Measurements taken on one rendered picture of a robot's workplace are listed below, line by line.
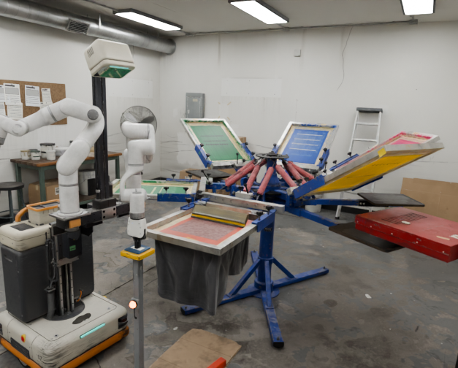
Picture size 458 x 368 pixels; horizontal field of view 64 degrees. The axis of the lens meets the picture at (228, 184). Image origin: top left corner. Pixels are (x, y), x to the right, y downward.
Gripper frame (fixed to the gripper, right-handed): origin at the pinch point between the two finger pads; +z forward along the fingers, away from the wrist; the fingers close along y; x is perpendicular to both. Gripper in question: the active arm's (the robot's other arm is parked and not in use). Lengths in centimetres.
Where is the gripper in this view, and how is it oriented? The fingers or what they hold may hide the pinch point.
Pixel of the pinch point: (137, 244)
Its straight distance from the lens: 206.6
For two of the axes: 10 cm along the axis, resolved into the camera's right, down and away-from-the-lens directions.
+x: 4.7, -1.7, 8.7
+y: 8.8, 1.3, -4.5
